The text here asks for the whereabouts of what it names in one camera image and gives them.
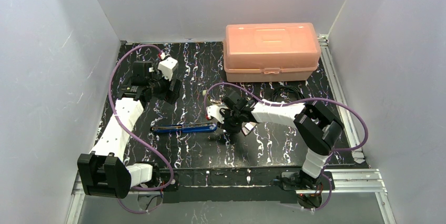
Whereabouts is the blue stapler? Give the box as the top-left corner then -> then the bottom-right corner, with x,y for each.
150,123 -> 217,134

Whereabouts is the cardboard staples tray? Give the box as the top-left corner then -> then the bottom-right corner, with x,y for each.
242,122 -> 257,136

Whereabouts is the beige stapler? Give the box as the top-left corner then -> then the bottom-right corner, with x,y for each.
202,90 -> 222,107

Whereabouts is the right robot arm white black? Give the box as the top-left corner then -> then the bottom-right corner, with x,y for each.
206,91 -> 344,189

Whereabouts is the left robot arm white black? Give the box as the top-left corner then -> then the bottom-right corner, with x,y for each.
77,57 -> 181,199

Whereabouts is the orange plastic toolbox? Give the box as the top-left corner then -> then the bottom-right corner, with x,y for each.
223,23 -> 321,83

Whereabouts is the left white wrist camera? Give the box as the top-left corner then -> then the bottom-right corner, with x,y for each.
157,56 -> 178,81

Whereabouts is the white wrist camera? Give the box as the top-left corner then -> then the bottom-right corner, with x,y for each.
206,105 -> 227,124
157,56 -> 178,81

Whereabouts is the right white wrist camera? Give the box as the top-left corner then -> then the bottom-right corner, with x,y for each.
206,105 -> 227,124

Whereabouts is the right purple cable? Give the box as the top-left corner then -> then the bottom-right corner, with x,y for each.
203,82 -> 369,212

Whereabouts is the coiled black cable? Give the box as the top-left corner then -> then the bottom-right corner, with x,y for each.
271,86 -> 306,101

